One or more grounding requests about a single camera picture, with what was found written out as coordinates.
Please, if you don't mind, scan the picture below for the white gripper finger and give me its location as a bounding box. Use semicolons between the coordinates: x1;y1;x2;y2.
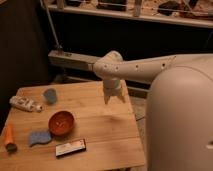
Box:
104;96;110;104
118;93;126;103

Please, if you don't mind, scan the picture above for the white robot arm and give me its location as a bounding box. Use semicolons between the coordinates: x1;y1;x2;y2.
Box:
93;51;213;171

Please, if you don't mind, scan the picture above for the wooden table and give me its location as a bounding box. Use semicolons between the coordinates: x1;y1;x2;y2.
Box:
0;82;145;171

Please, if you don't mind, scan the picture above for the orange bowl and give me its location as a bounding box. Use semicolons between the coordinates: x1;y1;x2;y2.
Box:
48;111;74;136

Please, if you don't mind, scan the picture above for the small blue cup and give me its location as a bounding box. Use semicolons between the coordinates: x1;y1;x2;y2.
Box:
43;88;57;104

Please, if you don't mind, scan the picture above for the grey beam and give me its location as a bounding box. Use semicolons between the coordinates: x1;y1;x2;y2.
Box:
48;49;150;99

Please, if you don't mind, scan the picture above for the metal pole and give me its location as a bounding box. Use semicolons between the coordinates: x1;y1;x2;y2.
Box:
43;0;63;51

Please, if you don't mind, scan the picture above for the black rectangular box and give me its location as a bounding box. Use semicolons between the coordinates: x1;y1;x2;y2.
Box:
55;139;86;157

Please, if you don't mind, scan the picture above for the blue sponge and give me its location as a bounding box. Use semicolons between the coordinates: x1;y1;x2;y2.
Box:
28;131;52;147

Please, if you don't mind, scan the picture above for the white tube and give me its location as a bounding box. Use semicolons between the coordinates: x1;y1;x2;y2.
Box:
9;96;43;112

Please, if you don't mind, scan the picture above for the orange brush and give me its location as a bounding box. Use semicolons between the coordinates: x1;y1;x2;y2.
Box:
4;124;17;153

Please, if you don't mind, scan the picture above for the white shelf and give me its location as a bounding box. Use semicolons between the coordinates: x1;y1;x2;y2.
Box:
44;0;213;29

